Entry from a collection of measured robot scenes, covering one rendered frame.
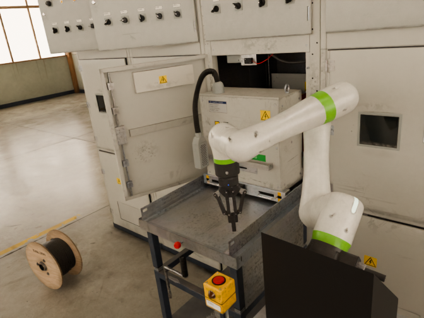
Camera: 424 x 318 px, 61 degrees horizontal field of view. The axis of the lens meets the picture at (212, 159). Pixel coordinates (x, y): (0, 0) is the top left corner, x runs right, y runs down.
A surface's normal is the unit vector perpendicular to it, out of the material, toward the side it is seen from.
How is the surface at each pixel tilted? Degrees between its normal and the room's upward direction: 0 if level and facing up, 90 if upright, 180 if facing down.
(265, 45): 90
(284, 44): 90
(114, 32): 90
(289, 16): 90
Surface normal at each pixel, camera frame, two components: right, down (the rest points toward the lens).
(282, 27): -0.64, 0.33
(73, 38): -0.30, 0.36
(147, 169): 0.47, 0.25
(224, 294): 0.76, 0.15
